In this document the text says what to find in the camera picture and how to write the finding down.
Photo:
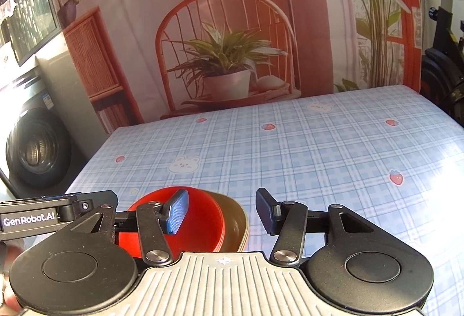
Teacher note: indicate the blue plaid tablecloth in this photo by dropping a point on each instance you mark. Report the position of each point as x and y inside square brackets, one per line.
[386, 153]

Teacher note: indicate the printed room backdrop curtain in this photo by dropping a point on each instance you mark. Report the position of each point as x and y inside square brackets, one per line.
[141, 60]

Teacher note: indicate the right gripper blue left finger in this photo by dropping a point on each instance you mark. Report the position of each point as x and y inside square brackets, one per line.
[174, 211]

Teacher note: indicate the black exercise bike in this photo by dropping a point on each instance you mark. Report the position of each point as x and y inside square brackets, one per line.
[442, 65]

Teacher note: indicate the washing machine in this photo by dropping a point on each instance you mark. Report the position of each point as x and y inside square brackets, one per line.
[49, 129]

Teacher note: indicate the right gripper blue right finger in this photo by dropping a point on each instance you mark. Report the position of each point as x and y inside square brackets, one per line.
[269, 211]

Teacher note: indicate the red plastic bowl right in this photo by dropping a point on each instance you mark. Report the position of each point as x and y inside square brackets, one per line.
[202, 230]

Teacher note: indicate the operator hand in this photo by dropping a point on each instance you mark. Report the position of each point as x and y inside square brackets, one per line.
[7, 297]

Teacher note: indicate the pale yellow plastic bowl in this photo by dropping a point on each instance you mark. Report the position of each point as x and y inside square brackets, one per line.
[236, 223]

